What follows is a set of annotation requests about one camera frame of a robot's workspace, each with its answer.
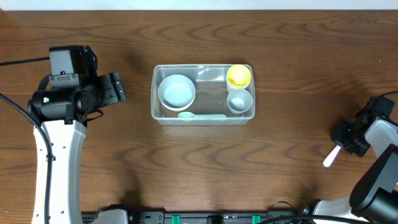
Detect white cup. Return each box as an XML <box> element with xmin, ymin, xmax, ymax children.
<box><xmin>226</xmin><ymin>81</ymin><xmax>240</xmax><ymax>93</ymax></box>

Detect white plastic fork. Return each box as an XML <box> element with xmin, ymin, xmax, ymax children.
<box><xmin>323</xmin><ymin>145</ymin><xmax>341</xmax><ymax>167</ymax></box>

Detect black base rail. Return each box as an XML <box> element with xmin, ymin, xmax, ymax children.
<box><xmin>82</xmin><ymin>204</ymin><xmax>298</xmax><ymax>224</ymax></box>

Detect yellow cup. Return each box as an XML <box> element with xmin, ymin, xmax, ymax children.
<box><xmin>226</xmin><ymin>65</ymin><xmax>252</xmax><ymax>89</ymax></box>

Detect grey bowl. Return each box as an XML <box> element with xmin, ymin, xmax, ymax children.
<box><xmin>158</xmin><ymin>75</ymin><xmax>196</xmax><ymax>107</ymax></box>

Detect white bowl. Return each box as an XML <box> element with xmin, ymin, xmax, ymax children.
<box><xmin>161</xmin><ymin>103</ymin><xmax>192</xmax><ymax>112</ymax></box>

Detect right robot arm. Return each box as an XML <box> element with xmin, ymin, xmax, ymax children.
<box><xmin>310</xmin><ymin>95</ymin><xmax>397</xmax><ymax>223</ymax></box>

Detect clear plastic container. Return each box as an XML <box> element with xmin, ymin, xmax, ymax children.
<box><xmin>151</xmin><ymin>64</ymin><xmax>256</xmax><ymax>126</ymax></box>

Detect pale green plastic spoon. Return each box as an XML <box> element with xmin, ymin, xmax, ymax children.
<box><xmin>178</xmin><ymin>111</ymin><xmax>227</xmax><ymax>119</ymax></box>

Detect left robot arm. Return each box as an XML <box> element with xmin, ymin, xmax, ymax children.
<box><xmin>28</xmin><ymin>45</ymin><xmax>127</xmax><ymax>223</ymax></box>

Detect grey cup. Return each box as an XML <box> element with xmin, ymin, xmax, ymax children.
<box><xmin>227</xmin><ymin>89</ymin><xmax>253</xmax><ymax>114</ymax></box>

